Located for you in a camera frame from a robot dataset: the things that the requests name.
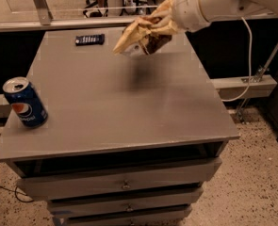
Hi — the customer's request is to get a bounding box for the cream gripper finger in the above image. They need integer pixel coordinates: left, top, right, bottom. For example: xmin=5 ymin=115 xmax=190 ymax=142
xmin=150 ymin=15 xmax=181 ymax=36
xmin=151 ymin=0 xmax=175 ymax=18

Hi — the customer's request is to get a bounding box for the brown sea salt chip bag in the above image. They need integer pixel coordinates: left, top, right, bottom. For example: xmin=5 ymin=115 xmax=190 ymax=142
xmin=113 ymin=16 xmax=173 ymax=57

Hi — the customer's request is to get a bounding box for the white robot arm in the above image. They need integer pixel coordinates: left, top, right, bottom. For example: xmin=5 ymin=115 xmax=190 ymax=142
xmin=152 ymin=0 xmax=278 ymax=32

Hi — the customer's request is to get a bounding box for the black office chair base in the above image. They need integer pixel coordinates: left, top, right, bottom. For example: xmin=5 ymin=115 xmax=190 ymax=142
xmin=83 ymin=0 xmax=106 ymax=18

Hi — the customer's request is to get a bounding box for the grey drawer cabinet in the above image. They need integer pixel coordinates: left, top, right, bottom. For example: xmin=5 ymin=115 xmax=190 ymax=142
xmin=0 ymin=24 xmax=241 ymax=226

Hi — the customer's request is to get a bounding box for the blue pepsi can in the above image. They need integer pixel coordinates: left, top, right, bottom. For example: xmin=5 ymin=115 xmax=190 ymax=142
xmin=3 ymin=77 xmax=48 ymax=128

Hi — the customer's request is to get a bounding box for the middle grey drawer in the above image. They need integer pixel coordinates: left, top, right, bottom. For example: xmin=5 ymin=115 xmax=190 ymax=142
xmin=48 ymin=185 xmax=204 ymax=218

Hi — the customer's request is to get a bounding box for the grey drawer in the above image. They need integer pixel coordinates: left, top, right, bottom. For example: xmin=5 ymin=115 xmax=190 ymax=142
xmin=48 ymin=185 xmax=204 ymax=218
xmin=53 ymin=204 xmax=192 ymax=226
xmin=17 ymin=157 xmax=221 ymax=201

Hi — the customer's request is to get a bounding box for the bottom grey drawer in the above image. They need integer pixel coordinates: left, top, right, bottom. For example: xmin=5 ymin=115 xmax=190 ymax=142
xmin=53 ymin=204 xmax=192 ymax=226

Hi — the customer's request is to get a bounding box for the top grey drawer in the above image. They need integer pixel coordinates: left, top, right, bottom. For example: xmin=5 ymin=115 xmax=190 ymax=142
xmin=17 ymin=157 xmax=221 ymax=201

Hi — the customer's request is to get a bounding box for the white cable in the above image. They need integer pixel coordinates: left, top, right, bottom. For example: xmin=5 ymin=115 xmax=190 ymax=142
xmin=221 ymin=16 xmax=254 ymax=103

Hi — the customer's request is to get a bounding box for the metal support bracket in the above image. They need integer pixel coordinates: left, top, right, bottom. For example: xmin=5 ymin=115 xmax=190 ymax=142
xmin=242 ymin=42 xmax=278 ymax=83

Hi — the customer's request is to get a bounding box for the metal railing frame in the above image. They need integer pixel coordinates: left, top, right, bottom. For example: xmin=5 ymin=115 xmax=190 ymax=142
xmin=0 ymin=0 xmax=278 ymax=34

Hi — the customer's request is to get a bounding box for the black floor cable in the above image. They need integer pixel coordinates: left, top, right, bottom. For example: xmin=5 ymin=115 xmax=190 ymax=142
xmin=0 ymin=182 xmax=35 ymax=203

